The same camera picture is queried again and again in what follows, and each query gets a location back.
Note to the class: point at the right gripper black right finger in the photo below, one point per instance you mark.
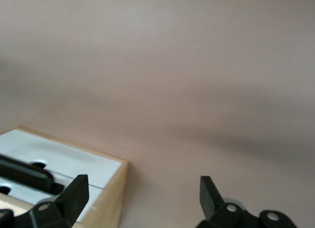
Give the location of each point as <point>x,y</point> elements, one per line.
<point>211,205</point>

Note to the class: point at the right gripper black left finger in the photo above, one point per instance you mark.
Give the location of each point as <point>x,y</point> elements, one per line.
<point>71,203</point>

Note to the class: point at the oak wooden drawer cabinet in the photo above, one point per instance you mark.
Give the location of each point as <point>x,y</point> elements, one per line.
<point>110,201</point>

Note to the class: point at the brown table cover sheet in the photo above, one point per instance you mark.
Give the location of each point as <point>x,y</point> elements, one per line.
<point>172,65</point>

